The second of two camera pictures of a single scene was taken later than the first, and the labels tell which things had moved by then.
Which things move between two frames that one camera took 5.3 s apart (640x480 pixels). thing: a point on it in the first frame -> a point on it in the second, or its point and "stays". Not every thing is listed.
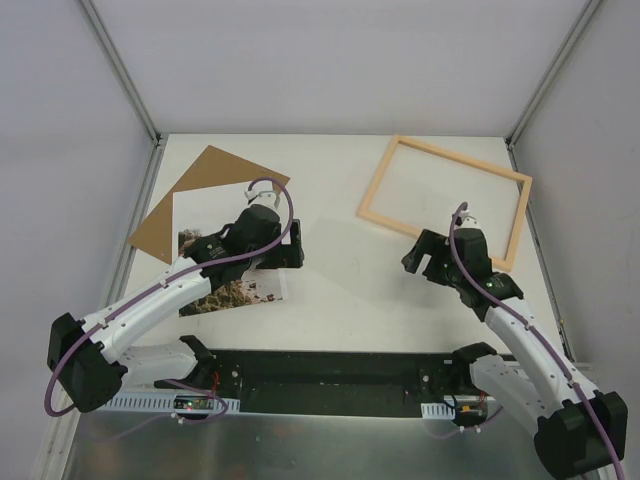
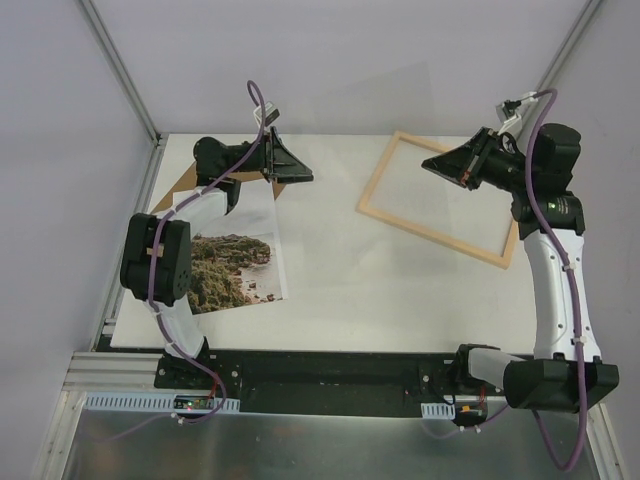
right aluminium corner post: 548,79 stays
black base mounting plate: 336,383 stays
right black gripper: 430,257 -> 476,163
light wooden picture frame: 527,181 stays
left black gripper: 282,253 -> 272,156
